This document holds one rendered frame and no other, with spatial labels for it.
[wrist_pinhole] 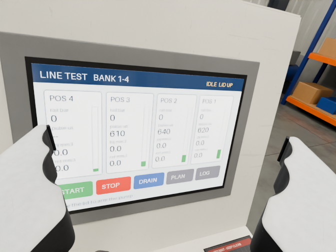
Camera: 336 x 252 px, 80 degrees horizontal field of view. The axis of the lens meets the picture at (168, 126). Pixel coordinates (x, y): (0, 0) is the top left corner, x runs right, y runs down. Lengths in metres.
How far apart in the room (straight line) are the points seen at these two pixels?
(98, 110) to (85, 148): 0.07
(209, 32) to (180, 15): 0.07
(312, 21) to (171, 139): 6.78
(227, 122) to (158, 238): 0.34
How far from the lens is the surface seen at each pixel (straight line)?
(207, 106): 0.44
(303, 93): 5.45
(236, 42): 0.47
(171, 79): 0.39
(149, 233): 0.56
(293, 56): 6.09
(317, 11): 7.11
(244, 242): 0.70
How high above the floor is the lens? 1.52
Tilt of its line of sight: 30 degrees down
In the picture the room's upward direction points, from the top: 12 degrees clockwise
